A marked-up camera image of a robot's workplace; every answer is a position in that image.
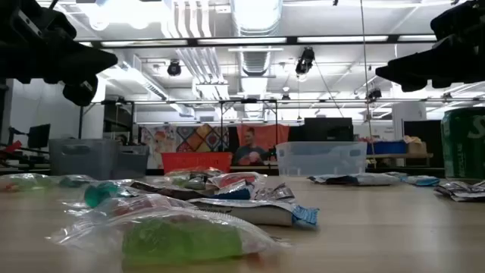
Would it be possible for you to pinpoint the silver ceiling air duct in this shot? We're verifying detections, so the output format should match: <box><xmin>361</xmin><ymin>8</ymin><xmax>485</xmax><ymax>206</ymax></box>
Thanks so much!
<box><xmin>230</xmin><ymin>0</ymin><xmax>283</xmax><ymax>77</ymax></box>

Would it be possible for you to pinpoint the red gummy candy packet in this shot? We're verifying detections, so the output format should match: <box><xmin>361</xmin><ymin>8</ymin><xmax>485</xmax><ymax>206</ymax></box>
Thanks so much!
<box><xmin>62</xmin><ymin>193</ymin><xmax>198</xmax><ymax>224</ymax></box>

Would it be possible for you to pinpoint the wooden background table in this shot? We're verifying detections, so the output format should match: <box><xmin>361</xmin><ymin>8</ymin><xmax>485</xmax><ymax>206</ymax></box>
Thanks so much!
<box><xmin>366</xmin><ymin>152</ymin><xmax>434</xmax><ymax>168</ymax></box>

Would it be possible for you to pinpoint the white pillar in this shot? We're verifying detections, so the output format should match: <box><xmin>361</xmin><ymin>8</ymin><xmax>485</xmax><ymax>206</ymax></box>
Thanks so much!
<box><xmin>392</xmin><ymin>102</ymin><xmax>427</xmax><ymax>142</ymax></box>

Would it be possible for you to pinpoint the black computer monitor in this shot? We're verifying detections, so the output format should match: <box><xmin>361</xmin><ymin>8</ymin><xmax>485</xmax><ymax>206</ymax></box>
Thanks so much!
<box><xmin>27</xmin><ymin>124</ymin><xmax>51</xmax><ymax>149</ymax></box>

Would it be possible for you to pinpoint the colourful patchwork quilt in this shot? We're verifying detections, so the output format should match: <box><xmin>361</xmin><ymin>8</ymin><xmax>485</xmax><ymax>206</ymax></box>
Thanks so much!
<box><xmin>176</xmin><ymin>124</ymin><xmax>230</xmax><ymax>153</ymax></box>

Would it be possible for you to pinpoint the black panel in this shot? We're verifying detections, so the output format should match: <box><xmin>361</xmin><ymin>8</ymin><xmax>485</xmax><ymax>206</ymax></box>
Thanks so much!
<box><xmin>403</xmin><ymin>120</ymin><xmax>443</xmax><ymax>168</ymax></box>

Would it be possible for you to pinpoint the thin hanging rod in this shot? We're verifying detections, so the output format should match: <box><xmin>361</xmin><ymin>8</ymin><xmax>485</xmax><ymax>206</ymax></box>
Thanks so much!
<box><xmin>359</xmin><ymin>0</ymin><xmax>376</xmax><ymax>168</ymax></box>

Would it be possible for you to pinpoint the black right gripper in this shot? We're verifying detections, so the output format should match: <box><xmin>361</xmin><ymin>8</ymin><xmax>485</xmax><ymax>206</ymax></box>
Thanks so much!
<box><xmin>375</xmin><ymin>0</ymin><xmax>485</xmax><ymax>93</ymax></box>

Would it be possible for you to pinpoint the person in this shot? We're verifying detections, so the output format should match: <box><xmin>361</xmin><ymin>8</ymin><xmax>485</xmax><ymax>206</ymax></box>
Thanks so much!
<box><xmin>231</xmin><ymin>127</ymin><xmax>271</xmax><ymax>167</ymax></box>

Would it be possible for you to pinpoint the teal gummy candy packet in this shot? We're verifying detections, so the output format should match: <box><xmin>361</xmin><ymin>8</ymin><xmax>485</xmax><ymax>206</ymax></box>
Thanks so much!
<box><xmin>75</xmin><ymin>179</ymin><xmax>142</xmax><ymax>209</ymax></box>
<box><xmin>56</xmin><ymin>174</ymin><xmax>96</xmax><ymax>189</ymax></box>

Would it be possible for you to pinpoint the grey plastic bin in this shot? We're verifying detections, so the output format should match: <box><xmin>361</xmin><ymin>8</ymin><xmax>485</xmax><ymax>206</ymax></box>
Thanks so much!
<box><xmin>48</xmin><ymin>138</ymin><xmax>150</xmax><ymax>181</ymax></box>

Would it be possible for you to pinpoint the green soda can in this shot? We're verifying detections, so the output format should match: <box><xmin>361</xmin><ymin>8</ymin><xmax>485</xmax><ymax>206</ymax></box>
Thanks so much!
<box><xmin>440</xmin><ymin>107</ymin><xmax>485</xmax><ymax>184</ymax></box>

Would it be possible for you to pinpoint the orange cloth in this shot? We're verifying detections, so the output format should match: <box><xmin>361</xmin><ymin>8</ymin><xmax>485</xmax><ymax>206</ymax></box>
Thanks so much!
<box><xmin>236</xmin><ymin>124</ymin><xmax>291</xmax><ymax>151</ymax></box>

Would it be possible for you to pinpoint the red plastic basket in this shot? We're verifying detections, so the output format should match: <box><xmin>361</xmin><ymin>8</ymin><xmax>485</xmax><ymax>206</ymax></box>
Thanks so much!
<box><xmin>161</xmin><ymin>152</ymin><xmax>233</xmax><ymax>174</ymax></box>

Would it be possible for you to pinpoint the dark storage shelf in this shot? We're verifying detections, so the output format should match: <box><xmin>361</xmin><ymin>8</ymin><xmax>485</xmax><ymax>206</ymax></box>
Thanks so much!
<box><xmin>104</xmin><ymin>102</ymin><xmax>134</xmax><ymax>134</ymax></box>

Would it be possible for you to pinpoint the orange gummy candy packet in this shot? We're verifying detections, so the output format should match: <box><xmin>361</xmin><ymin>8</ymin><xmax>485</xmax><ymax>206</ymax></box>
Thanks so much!
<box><xmin>206</xmin><ymin>171</ymin><xmax>268</xmax><ymax>195</ymax></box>

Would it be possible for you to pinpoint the cardboard box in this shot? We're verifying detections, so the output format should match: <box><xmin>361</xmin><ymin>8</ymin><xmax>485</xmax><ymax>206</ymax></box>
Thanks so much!
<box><xmin>403</xmin><ymin>135</ymin><xmax>428</xmax><ymax>155</ymax></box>

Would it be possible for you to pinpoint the clear plastic bin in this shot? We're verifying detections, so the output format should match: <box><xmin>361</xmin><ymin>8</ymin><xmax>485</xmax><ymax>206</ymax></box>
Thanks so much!
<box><xmin>275</xmin><ymin>141</ymin><xmax>368</xmax><ymax>178</ymax></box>

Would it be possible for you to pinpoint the green gummy candy packet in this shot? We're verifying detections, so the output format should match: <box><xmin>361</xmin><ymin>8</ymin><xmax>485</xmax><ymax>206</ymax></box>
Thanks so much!
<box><xmin>47</xmin><ymin>209</ymin><xmax>291</xmax><ymax>266</ymax></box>
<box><xmin>164</xmin><ymin>166</ymin><xmax>225</xmax><ymax>190</ymax></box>
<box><xmin>0</xmin><ymin>172</ymin><xmax>58</xmax><ymax>193</ymax></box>

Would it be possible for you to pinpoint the floral printed cloth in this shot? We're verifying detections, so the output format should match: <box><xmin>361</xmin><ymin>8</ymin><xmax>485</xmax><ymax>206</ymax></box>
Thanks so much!
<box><xmin>140</xmin><ymin>125</ymin><xmax>178</xmax><ymax>170</ymax></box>

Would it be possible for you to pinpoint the brown silver candy wrapper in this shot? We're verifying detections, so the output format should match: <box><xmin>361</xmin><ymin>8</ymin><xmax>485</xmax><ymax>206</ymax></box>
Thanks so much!
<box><xmin>433</xmin><ymin>180</ymin><xmax>485</xmax><ymax>203</ymax></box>

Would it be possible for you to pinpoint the black metal rack frame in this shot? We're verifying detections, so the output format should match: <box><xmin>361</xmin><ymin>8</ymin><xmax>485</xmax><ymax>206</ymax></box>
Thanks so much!
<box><xmin>77</xmin><ymin>97</ymin><xmax>280</xmax><ymax>152</ymax></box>

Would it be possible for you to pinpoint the blue storage bin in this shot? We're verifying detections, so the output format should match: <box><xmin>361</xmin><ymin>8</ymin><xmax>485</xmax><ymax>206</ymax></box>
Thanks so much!
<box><xmin>366</xmin><ymin>141</ymin><xmax>408</xmax><ymax>155</ymax></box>

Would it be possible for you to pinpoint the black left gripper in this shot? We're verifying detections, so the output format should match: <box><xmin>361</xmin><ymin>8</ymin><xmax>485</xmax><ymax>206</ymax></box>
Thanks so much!
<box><xmin>0</xmin><ymin>0</ymin><xmax>118</xmax><ymax>107</ymax></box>

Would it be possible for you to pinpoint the large brown Hershey's bar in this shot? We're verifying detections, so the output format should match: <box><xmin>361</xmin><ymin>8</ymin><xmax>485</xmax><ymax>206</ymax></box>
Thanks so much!
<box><xmin>128</xmin><ymin>180</ymin><xmax>215</xmax><ymax>201</ymax></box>

